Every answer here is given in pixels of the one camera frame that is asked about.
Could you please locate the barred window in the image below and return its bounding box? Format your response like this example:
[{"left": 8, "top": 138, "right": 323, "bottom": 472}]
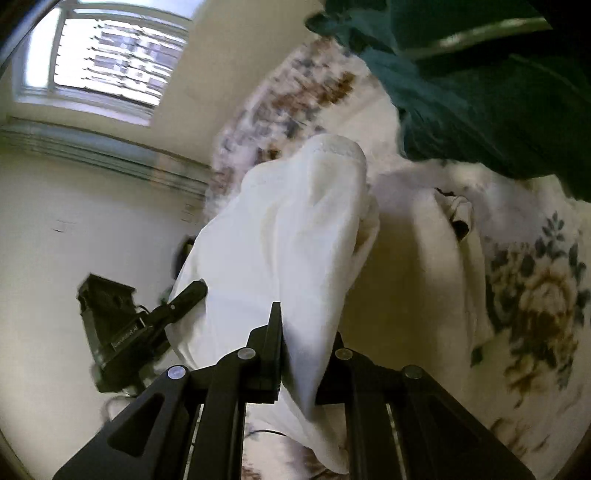
[{"left": 14, "top": 0, "right": 195, "bottom": 125}]

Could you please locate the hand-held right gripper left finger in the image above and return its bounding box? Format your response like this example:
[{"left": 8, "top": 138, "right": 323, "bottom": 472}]
[{"left": 53, "top": 302, "right": 283, "bottom": 480}]

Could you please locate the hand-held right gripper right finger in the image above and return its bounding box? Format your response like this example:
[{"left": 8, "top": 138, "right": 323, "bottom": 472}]
[{"left": 316, "top": 330, "right": 539, "bottom": 480}]

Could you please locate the floral bed cover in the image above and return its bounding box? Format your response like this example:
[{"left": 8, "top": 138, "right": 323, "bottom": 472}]
[{"left": 205, "top": 37, "right": 591, "bottom": 480}]

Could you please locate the dark green pillow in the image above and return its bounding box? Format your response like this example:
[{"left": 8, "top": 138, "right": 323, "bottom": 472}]
[{"left": 323, "top": 0, "right": 555, "bottom": 61}]

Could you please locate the beige folded garment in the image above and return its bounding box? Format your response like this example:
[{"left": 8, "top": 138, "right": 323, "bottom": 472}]
[{"left": 367, "top": 168, "right": 495, "bottom": 370}]

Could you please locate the white t-shirt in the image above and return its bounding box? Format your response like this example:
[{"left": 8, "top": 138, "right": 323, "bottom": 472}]
[{"left": 166, "top": 134, "right": 382, "bottom": 476}]

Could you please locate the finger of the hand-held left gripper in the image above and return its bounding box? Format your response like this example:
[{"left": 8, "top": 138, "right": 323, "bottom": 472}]
[{"left": 150, "top": 280, "right": 208, "bottom": 326}]

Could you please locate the dark green quilt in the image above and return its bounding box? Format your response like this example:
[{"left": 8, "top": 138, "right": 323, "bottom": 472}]
[{"left": 307, "top": 0, "right": 591, "bottom": 201}]

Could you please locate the green curtain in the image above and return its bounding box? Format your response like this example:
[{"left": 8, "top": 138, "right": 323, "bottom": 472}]
[{"left": 0, "top": 117, "right": 208, "bottom": 199}]

